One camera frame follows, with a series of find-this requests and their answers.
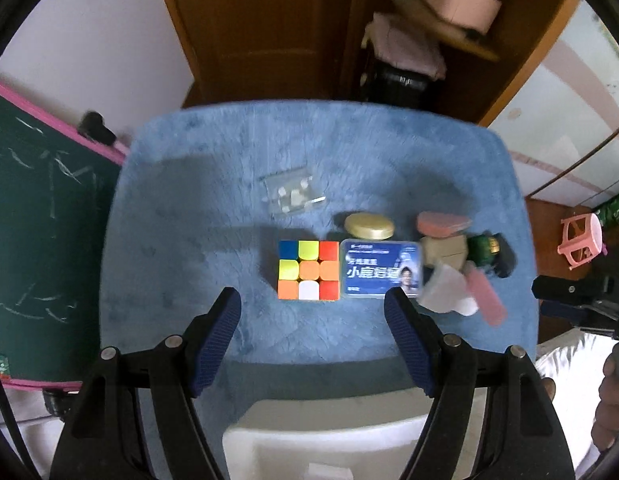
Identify wooden shelf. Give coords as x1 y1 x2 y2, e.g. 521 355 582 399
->
378 0 501 62

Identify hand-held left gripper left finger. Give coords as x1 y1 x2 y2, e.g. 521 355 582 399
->
50 286 243 480

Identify wooden door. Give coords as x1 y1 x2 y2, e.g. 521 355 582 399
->
154 0 366 109

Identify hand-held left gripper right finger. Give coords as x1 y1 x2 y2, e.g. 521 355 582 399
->
383 287 575 480

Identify black bin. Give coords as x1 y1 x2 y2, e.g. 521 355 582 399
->
361 57 433 109

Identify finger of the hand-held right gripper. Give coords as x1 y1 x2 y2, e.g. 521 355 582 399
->
532 274 596 303
539 303 596 330

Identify person's right hand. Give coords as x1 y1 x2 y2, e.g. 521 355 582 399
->
591 339 619 457

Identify black wheel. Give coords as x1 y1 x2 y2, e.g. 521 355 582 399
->
42 387 81 419

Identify blue plush table cover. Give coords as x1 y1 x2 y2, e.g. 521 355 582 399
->
100 100 541 407

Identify multicolour puzzle cube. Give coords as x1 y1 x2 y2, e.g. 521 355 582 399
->
277 240 340 303

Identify pink rectangular box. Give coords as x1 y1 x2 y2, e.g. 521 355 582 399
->
463 267 508 328

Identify green patterned item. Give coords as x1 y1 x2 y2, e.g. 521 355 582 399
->
596 194 619 242

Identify beige sponge block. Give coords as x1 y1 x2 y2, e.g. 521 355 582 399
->
420 235 473 269

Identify white paper packet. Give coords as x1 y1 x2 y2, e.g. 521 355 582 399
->
417 260 479 317

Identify white plastic tray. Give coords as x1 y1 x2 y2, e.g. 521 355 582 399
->
222 399 441 480

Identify green chalkboard with pink frame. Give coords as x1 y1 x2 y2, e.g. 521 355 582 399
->
0 76 129 395

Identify pink folded cloth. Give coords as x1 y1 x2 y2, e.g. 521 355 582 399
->
363 13 447 82

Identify pink plastic stool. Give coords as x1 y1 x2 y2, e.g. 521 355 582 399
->
557 213 605 271

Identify white wardrobe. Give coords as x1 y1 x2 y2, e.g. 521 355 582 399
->
488 0 619 207

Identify black chalkboard clip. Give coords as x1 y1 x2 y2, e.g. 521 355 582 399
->
80 111 118 147

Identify clear plastic bag white pieces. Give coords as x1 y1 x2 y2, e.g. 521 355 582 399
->
260 164 329 219

